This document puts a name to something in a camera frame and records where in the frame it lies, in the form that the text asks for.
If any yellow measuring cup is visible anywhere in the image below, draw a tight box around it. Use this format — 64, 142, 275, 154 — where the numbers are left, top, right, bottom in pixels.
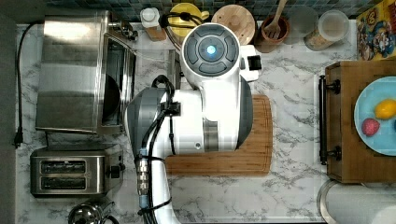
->
167, 3, 209, 44

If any stainless steel toaster oven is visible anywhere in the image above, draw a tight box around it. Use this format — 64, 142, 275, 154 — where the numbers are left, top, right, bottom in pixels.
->
35, 10, 137, 134

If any wooden lidded dark canister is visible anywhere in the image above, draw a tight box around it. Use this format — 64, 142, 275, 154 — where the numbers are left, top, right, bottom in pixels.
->
211, 5, 256, 45

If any colourful cereal box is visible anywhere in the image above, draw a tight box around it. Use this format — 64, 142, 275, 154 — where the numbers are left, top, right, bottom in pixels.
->
357, 0, 396, 61

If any yellow lemon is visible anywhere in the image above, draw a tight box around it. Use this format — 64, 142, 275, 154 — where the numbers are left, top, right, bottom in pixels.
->
375, 99, 396, 119

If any red strawberry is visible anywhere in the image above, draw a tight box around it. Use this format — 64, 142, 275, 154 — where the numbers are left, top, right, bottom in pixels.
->
361, 119, 380, 136

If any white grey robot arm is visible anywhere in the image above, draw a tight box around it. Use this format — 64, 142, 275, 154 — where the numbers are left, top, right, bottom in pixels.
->
125, 22, 260, 224

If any clear glass jar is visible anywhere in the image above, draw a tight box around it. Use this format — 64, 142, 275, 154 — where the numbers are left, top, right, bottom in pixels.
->
284, 6, 318, 45

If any brown utensil holder cup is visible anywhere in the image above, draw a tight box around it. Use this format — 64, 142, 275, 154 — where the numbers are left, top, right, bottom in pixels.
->
254, 16, 290, 53

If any glass oven door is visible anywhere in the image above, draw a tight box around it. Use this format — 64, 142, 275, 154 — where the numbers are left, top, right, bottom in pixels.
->
134, 49, 181, 92

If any black oven power cord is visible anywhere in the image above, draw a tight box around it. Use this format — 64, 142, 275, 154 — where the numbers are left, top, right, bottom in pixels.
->
12, 21, 45, 149

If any wooden tray with black handle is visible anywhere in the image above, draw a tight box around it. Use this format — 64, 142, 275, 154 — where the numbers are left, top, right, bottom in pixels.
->
318, 61, 395, 183

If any wooden spatula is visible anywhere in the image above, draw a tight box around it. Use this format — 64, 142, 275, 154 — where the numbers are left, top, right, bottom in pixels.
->
264, 0, 288, 39

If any stainless steel two-slot toaster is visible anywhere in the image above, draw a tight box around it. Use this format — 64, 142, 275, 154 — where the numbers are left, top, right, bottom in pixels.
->
30, 144, 125, 197

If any bamboo cutting board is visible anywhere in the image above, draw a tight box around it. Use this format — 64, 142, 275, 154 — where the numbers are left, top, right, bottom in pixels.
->
165, 94, 273, 176

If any white-capped wooden bottle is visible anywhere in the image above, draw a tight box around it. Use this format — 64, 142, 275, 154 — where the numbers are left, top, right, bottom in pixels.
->
140, 7, 166, 41

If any chrome kettle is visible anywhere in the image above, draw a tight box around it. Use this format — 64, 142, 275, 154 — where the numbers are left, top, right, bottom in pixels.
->
67, 202, 120, 224

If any light blue plate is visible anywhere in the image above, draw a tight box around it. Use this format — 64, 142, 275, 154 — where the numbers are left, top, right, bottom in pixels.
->
354, 77, 396, 157

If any glass jar with grains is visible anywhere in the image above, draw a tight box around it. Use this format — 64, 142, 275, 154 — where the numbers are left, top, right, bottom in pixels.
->
304, 9, 349, 51

